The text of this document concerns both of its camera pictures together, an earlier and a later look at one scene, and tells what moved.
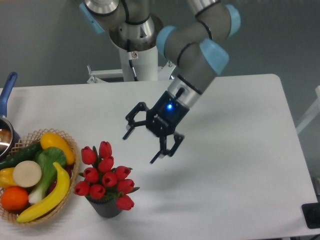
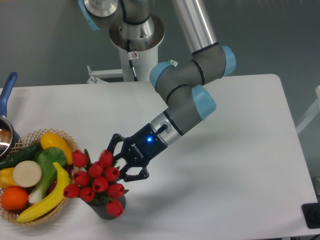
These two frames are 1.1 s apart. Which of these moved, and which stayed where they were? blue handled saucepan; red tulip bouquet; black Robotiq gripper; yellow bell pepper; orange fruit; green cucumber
Moved: red tulip bouquet; black Robotiq gripper
Stayed: green cucumber; blue handled saucepan; yellow bell pepper; orange fruit
